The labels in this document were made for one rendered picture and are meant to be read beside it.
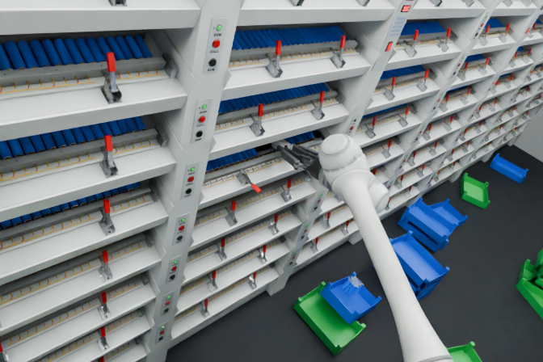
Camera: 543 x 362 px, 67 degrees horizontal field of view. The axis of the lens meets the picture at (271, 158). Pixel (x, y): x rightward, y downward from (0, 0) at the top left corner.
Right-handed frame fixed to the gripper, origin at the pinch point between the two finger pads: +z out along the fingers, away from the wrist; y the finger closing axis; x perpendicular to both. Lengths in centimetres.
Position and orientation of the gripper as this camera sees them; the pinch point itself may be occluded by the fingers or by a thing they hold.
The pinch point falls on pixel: (282, 145)
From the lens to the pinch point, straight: 137.5
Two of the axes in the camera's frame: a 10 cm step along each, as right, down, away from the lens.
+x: -1.2, 8.9, 4.5
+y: -7.5, 2.2, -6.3
